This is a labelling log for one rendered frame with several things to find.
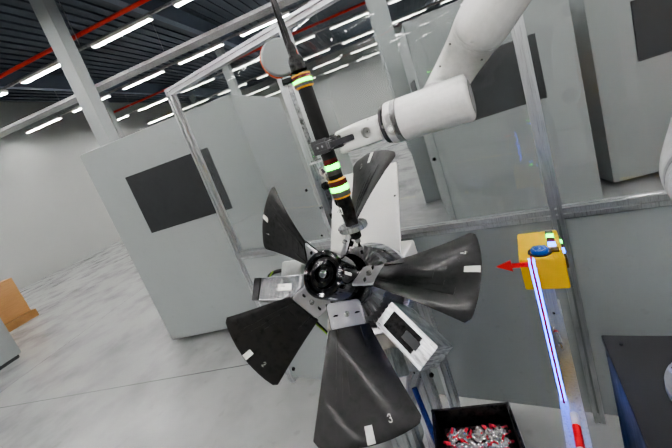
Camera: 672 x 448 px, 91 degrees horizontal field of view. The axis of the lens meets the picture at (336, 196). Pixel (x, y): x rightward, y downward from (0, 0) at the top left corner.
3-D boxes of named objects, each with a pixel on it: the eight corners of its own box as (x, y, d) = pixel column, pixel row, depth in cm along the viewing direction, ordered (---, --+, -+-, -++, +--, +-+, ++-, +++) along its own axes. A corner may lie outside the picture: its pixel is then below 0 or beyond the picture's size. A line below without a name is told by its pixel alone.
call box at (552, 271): (524, 264, 100) (516, 233, 98) (563, 261, 95) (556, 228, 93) (526, 295, 87) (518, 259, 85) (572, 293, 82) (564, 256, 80)
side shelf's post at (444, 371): (460, 428, 159) (412, 277, 142) (468, 430, 157) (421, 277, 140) (459, 436, 155) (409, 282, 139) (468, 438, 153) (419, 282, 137)
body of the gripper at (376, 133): (390, 145, 62) (340, 160, 68) (404, 136, 71) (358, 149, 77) (378, 107, 61) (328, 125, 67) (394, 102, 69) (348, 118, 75)
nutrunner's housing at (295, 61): (348, 238, 80) (281, 48, 71) (362, 232, 81) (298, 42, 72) (350, 243, 77) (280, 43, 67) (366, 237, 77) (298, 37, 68)
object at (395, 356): (390, 380, 90) (383, 353, 94) (409, 375, 88) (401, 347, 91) (377, 383, 84) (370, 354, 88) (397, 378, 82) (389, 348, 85)
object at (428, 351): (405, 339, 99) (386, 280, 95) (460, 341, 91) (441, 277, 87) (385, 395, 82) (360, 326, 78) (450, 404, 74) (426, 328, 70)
